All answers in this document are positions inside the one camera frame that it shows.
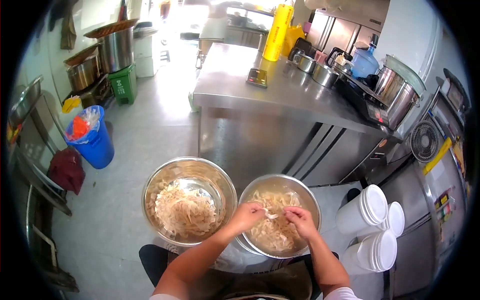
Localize person's right hand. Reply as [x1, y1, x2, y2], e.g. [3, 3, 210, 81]
[283, 205, 320, 241]

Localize person's left hand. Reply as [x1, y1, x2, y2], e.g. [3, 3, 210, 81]
[227, 202, 267, 236]

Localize person's left fingers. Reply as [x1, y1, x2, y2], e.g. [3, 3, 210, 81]
[245, 202, 267, 220]

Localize person's right fingers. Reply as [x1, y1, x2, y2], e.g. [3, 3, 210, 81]
[283, 205, 304, 224]

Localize pile of pale shredded strips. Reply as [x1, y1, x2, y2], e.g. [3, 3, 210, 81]
[154, 179, 220, 239]
[247, 190, 305, 253]

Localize large steel mixing bowl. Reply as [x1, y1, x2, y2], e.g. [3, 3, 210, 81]
[237, 173, 322, 260]
[141, 156, 238, 248]

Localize white plastic bucket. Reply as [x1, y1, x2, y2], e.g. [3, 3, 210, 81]
[340, 229, 398, 275]
[335, 184, 389, 235]
[356, 201, 406, 241]

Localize person's body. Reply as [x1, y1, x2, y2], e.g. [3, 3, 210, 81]
[149, 258, 364, 300]

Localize steel counter cabinet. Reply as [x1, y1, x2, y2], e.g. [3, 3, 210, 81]
[191, 41, 404, 189]

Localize person's legs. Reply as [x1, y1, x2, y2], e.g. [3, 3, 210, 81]
[138, 244, 340, 299]

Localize black kitchen scale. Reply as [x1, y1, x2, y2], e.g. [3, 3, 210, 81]
[245, 67, 269, 89]

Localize black induction cooker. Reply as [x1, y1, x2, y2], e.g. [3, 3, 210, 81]
[333, 73, 393, 128]

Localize small steel bowl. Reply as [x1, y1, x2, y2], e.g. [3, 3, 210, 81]
[296, 53, 318, 74]
[311, 62, 340, 89]

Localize white round fan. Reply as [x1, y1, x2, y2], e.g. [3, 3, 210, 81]
[409, 119, 442, 164]

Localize steel pot with glass lid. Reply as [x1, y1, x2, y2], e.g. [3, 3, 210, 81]
[373, 54, 428, 131]

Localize black jug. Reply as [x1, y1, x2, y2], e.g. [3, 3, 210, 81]
[325, 46, 354, 73]

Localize blue water bottle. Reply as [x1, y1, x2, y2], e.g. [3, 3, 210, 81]
[350, 33, 380, 80]

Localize blue plastic bucket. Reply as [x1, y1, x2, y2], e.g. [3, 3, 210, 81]
[63, 105, 115, 170]

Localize yellow plastic bag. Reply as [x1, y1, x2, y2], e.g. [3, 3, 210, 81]
[283, 24, 307, 57]

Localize yellow cling film roll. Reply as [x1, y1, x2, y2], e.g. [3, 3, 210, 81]
[262, 3, 295, 62]

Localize green plastic bin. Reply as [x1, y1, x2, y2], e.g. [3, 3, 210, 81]
[107, 63, 139, 106]

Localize tall steel refrigerator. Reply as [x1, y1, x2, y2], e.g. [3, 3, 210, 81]
[305, 9, 385, 58]

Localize stack of white foam boxes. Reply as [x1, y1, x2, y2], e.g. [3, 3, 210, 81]
[133, 27, 161, 79]

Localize clear plastic bag liner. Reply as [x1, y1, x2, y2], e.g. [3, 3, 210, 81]
[65, 106, 101, 143]

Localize dark red bag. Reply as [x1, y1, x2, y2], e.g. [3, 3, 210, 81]
[47, 147, 86, 196]

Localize low gas stove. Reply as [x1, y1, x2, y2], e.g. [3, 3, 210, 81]
[63, 74, 115, 110]

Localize yellow cloth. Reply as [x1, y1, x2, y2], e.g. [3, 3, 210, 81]
[61, 95, 82, 114]

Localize tall steel stock pot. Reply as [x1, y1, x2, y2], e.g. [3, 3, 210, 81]
[83, 18, 140, 74]

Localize wide steel stock pot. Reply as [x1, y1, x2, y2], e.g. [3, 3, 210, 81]
[63, 44, 103, 93]

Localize steel sink counter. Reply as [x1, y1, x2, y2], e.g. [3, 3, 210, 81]
[7, 74, 80, 294]

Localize hanging dark cloth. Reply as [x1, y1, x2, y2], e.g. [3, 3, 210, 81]
[48, 0, 80, 52]

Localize steel fridge with yellow handle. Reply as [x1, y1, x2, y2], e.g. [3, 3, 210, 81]
[389, 87, 472, 298]

